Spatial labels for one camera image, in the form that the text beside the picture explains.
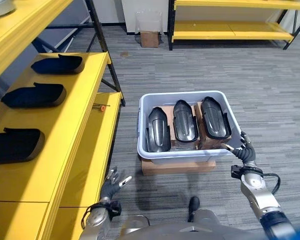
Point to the clear plastic bin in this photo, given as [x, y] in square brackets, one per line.
[149, 22]

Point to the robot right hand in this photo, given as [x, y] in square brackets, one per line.
[245, 151]

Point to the yellow shelf unit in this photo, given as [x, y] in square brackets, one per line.
[232, 27]
[52, 140]

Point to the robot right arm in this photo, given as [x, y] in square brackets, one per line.
[261, 197]

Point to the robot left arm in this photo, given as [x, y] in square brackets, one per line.
[97, 220]

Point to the robot body and legs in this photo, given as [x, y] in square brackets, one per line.
[190, 222]

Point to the silver metal part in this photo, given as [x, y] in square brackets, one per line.
[0, 7]

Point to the small brown cardboard box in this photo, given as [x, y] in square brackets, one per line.
[150, 39]

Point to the grey plastic box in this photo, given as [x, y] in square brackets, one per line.
[185, 155]

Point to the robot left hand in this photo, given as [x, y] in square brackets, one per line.
[110, 188]

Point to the black sole-shaped part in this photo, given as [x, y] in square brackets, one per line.
[185, 122]
[159, 132]
[13, 146]
[35, 96]
[215, 120]
[58, 65]

